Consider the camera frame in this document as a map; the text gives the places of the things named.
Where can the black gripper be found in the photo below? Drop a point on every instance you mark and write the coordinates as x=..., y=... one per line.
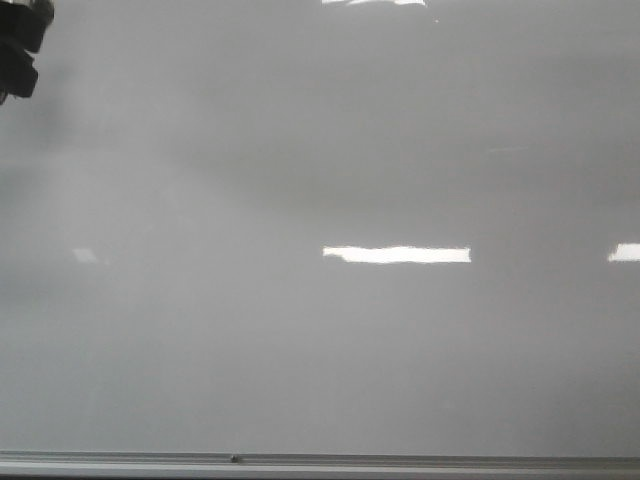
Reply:
x=23, y=27

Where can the white whiteboard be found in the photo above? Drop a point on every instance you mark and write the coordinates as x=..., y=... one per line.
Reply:
x=290, y=227

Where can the grey aluminium whiteboard frame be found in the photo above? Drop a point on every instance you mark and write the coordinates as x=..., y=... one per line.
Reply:
x=128, y=465

